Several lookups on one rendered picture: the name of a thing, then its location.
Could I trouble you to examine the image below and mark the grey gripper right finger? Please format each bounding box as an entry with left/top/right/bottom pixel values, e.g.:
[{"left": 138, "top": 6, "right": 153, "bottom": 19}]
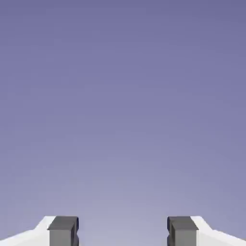
[{"left": 166, "top": 215, "right": 246, "bottom": 246}]

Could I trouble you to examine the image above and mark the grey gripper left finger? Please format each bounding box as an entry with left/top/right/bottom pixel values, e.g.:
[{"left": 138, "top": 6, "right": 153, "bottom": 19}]
[{"left": 0, "top": 215, "right": 80, "bottom": 246}]

